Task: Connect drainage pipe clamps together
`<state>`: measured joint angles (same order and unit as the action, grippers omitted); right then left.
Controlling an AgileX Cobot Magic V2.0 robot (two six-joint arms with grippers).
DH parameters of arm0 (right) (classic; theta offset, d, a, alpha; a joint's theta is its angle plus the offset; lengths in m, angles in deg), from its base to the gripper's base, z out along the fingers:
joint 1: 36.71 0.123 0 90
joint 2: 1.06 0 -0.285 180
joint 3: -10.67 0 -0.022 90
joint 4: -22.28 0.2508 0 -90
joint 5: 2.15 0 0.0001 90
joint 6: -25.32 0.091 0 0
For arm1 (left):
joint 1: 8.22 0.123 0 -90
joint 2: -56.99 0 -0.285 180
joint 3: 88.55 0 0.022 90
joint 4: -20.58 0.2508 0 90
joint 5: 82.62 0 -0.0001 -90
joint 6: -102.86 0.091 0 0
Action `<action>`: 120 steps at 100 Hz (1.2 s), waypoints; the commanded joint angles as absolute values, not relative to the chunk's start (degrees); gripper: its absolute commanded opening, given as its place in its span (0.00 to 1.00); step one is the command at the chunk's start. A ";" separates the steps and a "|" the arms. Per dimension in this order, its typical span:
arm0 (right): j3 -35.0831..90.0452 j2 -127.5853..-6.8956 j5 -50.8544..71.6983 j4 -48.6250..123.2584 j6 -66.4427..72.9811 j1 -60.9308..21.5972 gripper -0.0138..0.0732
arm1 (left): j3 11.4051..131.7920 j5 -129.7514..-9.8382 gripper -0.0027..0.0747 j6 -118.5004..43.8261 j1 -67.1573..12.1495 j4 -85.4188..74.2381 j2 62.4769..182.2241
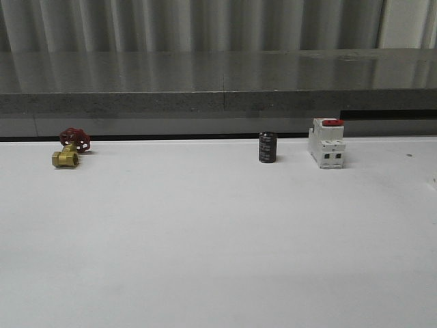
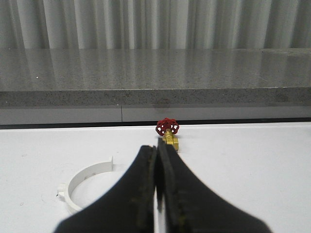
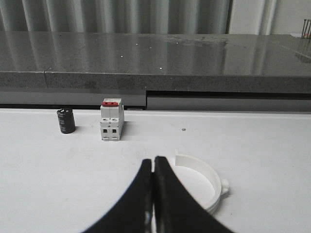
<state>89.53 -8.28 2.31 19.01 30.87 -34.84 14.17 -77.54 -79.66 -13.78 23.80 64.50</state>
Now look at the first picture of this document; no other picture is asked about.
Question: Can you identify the black cylindrical capacitor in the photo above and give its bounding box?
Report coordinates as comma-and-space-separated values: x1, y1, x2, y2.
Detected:
258, 131, 277, 163

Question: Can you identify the grey stone shelf slab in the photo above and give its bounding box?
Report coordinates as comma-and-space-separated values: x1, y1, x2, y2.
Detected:
1, 49, 436, 119

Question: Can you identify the brass valve red handwheel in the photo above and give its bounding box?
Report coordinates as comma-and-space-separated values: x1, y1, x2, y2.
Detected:
51, 127, 91, 167

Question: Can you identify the white circuit breaker red switch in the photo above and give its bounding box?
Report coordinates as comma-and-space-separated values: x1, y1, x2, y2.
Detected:
308, 118, 346, 169

